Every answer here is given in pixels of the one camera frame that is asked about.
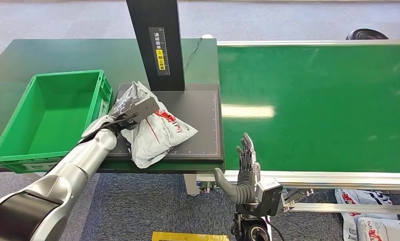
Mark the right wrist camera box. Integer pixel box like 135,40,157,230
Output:
256,178,284,217

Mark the aluminium conveyor frame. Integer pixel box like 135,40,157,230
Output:
195,39,400,214

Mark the black camera cable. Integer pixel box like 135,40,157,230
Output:
264,216,286,241
77,116,135,146

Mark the white red floor package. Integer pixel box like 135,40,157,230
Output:
357,216,400,241
335,189,398,241

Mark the black inbound scanning machine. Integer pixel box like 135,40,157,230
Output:
100,0,225,164

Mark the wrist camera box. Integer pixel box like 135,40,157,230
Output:
124,96,161,125
256,178,284,217

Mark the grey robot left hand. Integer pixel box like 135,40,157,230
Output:
109,89,148,118

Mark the white upright table leg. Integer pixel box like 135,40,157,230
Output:
183,173,200,197

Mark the green conveyor belt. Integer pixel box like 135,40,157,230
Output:
217,45,400,174

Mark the black left camera cable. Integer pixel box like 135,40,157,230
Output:
77,116,135,146

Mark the yellow black machine label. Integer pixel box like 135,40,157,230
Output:
148,26,171,76

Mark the black ribbed round base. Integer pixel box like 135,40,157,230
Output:
346,28,389,41

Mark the white courier package bag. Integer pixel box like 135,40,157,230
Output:
120,80,199,170

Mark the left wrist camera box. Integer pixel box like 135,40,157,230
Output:
124,96,161,125

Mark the yellow black floor marker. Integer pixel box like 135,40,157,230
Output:
151,231,230,241

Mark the green plastic crate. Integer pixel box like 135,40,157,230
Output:
0,69,114,174

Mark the thin black table wire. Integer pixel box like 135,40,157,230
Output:
184,37,204,71

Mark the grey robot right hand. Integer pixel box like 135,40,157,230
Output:
214,133,263,205

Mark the black right camera cable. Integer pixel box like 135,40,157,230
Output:
264,216,286,241

